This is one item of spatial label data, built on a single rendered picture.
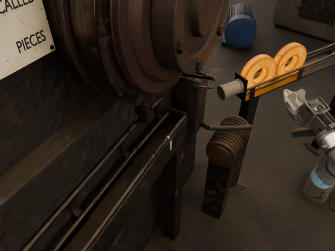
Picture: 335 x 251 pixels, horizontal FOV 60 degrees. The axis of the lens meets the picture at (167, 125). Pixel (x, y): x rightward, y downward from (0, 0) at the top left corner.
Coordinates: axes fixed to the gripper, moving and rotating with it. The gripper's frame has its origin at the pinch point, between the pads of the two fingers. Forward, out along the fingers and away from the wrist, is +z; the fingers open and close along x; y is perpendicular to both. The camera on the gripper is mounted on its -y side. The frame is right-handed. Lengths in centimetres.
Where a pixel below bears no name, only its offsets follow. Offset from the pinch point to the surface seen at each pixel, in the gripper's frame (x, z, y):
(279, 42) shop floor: -150, 111, -111
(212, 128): 25.7, 2.5, -13.0
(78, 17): 69, 3, 44
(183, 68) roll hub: 51, -4, 34
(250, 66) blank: 5.0, 16.0, -0.5
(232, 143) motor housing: 18.5, -3.7, -18.6
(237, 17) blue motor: -95, 127, -82
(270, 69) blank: -5.5, 13.9, -3.8
